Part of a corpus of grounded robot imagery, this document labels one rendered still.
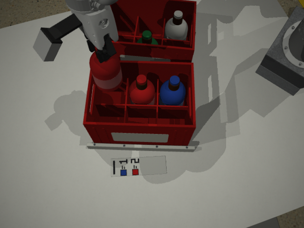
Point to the green bottle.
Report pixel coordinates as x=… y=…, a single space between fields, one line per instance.
x=147 y=38

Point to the red crate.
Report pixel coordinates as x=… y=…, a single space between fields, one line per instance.
x=111 y=118
x=133 y=17

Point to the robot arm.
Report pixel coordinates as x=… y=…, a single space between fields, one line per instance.
x=48 y=41

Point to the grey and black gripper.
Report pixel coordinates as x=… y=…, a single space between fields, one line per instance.
x=98 y=27

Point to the white paper pick list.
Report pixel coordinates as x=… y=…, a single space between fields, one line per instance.
x=138 y=166

